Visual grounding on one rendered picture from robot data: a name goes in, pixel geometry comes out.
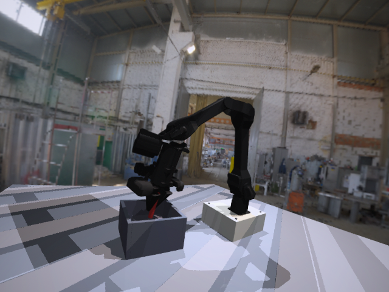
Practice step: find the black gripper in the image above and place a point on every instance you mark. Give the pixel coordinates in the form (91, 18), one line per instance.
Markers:
(161, 181)

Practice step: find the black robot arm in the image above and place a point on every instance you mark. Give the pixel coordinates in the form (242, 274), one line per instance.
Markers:
(242, 115)

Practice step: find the dark red peg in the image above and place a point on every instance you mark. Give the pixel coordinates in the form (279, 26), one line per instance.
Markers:
(151, 213)

